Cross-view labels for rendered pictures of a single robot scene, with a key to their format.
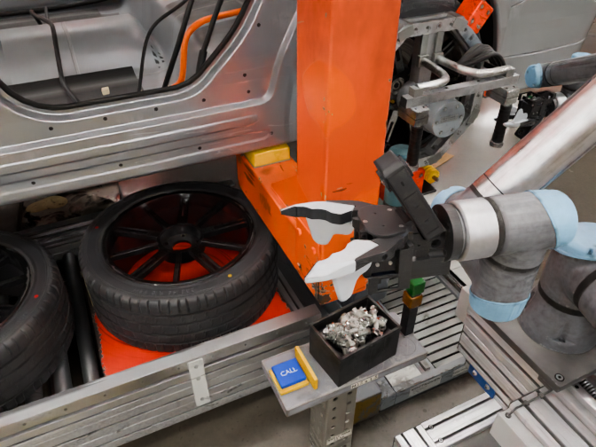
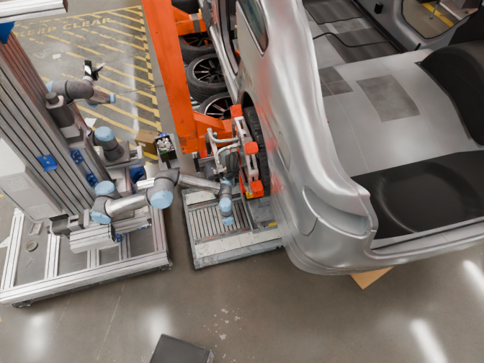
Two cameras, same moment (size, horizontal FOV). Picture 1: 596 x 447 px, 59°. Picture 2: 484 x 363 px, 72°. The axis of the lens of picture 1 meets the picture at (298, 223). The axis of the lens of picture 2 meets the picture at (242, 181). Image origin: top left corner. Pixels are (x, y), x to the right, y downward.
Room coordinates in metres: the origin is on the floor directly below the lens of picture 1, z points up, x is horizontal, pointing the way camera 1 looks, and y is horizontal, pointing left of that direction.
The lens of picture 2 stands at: (2.04, -1.98, 2.68)
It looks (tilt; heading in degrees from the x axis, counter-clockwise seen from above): 53 degrees down; 104
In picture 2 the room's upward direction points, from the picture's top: 3 degrees counter-clockwise
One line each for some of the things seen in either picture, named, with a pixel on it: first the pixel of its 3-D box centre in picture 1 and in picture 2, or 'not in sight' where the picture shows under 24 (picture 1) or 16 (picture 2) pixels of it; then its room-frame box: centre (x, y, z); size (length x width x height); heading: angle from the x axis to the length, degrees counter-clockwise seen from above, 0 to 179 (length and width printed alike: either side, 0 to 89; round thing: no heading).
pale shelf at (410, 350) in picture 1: (345, 359); (167, 152); (0.91, -0.13, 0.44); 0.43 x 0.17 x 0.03; 115
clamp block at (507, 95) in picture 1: (502, 91); (220, 172); (1.57, -0.65, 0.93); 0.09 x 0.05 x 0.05; 25
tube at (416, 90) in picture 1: (421, 64); (222, 131); (1.53, -0.37, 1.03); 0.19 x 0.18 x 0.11; 25
